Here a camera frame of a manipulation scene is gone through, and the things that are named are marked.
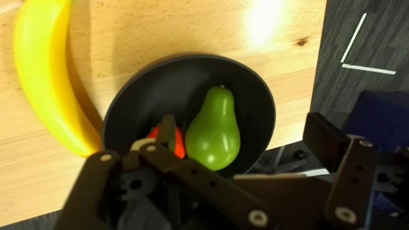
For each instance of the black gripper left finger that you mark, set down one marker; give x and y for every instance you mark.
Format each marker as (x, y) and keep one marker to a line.
(97, 187)

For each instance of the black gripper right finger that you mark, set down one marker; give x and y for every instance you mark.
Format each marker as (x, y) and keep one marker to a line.
(351, 183)

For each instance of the red toy strawberry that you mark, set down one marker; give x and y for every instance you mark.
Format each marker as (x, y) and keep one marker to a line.
(180, 145)

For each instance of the yellow toy banana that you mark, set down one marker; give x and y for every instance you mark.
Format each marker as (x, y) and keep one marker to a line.
(42, 77)

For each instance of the green toy pear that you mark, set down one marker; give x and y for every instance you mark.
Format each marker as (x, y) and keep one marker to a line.
(212, 132)

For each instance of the blue seat chair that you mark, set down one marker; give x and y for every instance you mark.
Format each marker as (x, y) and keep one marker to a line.
(378, 116)

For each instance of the small black bowl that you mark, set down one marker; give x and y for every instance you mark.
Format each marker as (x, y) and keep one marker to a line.
(170, 90)

